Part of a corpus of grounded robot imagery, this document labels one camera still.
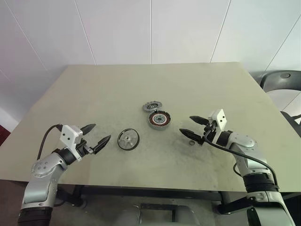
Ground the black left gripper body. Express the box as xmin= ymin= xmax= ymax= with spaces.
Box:
xmin=75 ymin=138 xmax=95 ymax=157

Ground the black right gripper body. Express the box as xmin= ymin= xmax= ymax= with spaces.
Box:
xmin=200 ymin=120 xmax=218 ymax=145

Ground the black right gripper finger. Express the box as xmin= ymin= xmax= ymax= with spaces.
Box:
xmin=189 ymin=115 xmax=209 ymax=127
xmin=179 ymin=128 xmax=204 ymax=145

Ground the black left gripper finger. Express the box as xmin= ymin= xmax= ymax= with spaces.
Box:
xmin=90 ymin=135 xmax=111 ymax=155
xmin=79 ymin=123 xmax=97 ymax=135

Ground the silver black-rimmed motor rotor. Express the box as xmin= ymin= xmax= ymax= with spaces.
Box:
xmin=117 ymin=128 xmax=140 ymax=150

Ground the grey round motor end plate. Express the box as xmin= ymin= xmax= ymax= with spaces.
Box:
xmin=142 ymin=100 xmax=162 ymax=112

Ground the motor stator with copper windings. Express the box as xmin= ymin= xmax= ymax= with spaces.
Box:
xmin=148 ymin=110 xmax=172 ymax=129

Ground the dark red object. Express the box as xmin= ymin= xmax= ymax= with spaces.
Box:
xmin=0 ymin=124 xmax=11 ymax=146

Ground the grey rounded robot body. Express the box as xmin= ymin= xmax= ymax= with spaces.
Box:
xmin=112 ymin=203 xmax=200 ymax=226

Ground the grey folding chair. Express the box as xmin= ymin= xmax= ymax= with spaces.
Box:
xmin=250 ymin=70 xmax=301 ymax=137

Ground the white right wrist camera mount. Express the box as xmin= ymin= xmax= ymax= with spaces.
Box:
xmin=208 ymin=108 xmax=228 ymax=132

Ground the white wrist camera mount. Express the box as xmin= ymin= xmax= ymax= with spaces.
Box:
xmin=60 ymin=125 xmax=85 ymax=162
xmin=208 ymin=108 xmax=228 ymax=132

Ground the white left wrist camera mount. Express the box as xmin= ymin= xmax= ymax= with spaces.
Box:
xmin=60 ymin=125 xmax=85 ymax=162

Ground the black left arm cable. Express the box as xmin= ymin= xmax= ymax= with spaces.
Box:
xmin=37 ymin=124 xmax=63 ymax=161

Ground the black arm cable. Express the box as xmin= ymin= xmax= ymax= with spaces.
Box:
xmin=202 ymin=131 xmax=281 ymax=190
xmin=37 ymin=124 xmax=63 ymax=161

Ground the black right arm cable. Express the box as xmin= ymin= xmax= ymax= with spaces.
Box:
xmin=202 ymin=131 xmax=281 ymax=190

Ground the black table frame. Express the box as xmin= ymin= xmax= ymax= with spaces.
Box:
xmin=56 ymin=185 xmax=247 ymax=215

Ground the black rectangular bracket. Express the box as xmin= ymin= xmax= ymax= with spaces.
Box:
xmin=140 ymin=203 xmax=179 ymax=226

